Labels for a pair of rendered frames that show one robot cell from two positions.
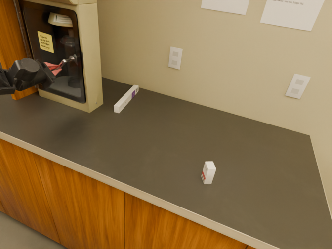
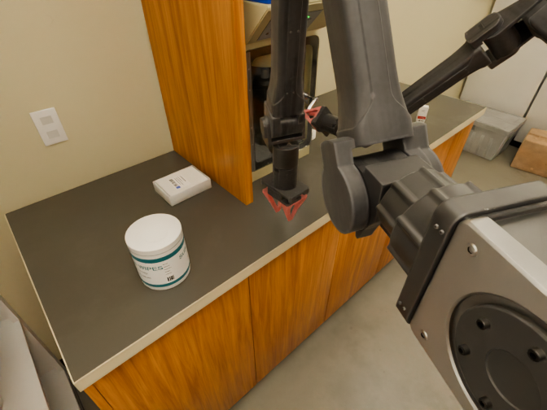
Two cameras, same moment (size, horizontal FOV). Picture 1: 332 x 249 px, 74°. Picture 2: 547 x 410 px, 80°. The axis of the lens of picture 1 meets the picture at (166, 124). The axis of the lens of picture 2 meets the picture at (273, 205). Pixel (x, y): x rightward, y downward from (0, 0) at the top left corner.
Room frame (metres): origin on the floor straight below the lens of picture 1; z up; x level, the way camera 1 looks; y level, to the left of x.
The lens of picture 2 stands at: (0.44, 1.47, 1.64)
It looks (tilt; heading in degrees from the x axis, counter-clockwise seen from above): 40 degrees down; 300
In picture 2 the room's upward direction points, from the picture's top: straight up
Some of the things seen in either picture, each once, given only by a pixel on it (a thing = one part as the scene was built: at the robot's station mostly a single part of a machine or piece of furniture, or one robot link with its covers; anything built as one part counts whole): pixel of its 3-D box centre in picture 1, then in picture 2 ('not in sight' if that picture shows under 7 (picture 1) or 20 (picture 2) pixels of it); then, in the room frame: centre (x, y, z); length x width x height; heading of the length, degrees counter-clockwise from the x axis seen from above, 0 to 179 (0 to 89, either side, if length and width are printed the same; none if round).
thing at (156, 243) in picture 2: not in sight; (159, 251); (0.97, 1.12, 1.02); 0.13 x 0.13 x 0.15
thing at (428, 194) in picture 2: not in sight; (439, 229); (0.42, 1.24, 1.45); 0.09 x 0.08 x 0.12; 46
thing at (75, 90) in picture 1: (53, 55); (283, 106); (0.94, 0.53, 1.19); 0.30 x 0.01 x 0.40; 71
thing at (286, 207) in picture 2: not in sight; (286, 202); (0.72, 0.92, 1.14); 0.07 x 0.07 x 0.09; 72
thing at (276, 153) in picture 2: not in sight; (284, 151); (0.73, 0.91, 1.27); 0.07 x 0.06 x 0.07; 136
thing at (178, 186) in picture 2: not in sight; (182, 184); (1.18, 0.82, 0.96); 0.16 x 0.12 x 0.04; 72
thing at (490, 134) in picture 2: not in sight; (477, 129); (0.16, -2.07, 0.17); 0.60 x 0.42 x 0.33; 160
